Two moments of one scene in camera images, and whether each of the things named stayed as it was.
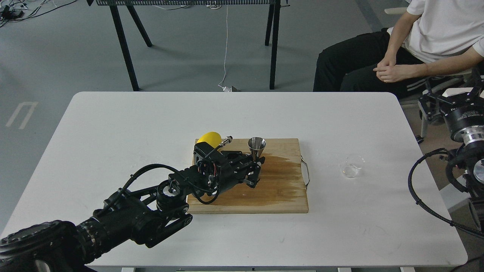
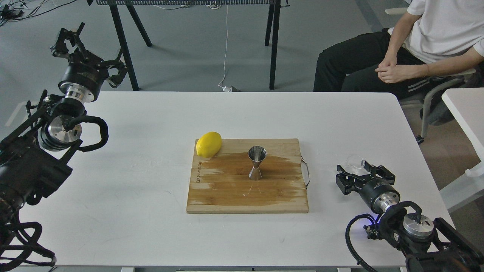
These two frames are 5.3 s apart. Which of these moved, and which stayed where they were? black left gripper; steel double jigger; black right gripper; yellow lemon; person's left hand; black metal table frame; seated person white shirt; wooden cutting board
Moved: black right gripper; steel double jigger; black left gripper
Stayed: seated person white shirt; yellow lemon; person's left hand; wooden cutting board; black metal table frame
